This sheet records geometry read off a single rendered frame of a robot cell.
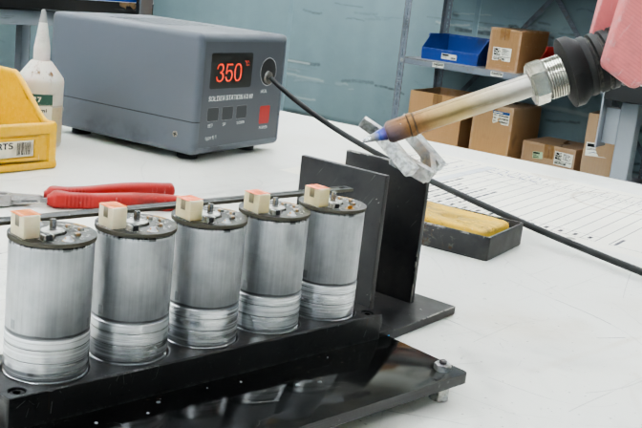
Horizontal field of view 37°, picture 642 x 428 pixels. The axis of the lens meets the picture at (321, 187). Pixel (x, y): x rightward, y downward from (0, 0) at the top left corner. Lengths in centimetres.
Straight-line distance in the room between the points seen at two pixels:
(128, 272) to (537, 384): 17
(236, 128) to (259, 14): 527
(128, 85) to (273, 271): 43
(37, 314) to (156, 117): 46
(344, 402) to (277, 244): 6
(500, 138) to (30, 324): 445
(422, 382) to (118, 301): 11
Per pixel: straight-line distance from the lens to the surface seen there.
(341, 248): 34
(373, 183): 40
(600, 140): 225
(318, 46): 575
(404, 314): 42
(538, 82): 34
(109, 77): 76
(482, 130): 474
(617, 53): 33
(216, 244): 31
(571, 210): 71
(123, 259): 29
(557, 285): 52
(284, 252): 33
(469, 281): 50
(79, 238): 28
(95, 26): 77
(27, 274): 28
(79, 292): 28
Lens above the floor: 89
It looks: 12 degrees down
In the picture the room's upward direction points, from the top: 6 degrees clockwise
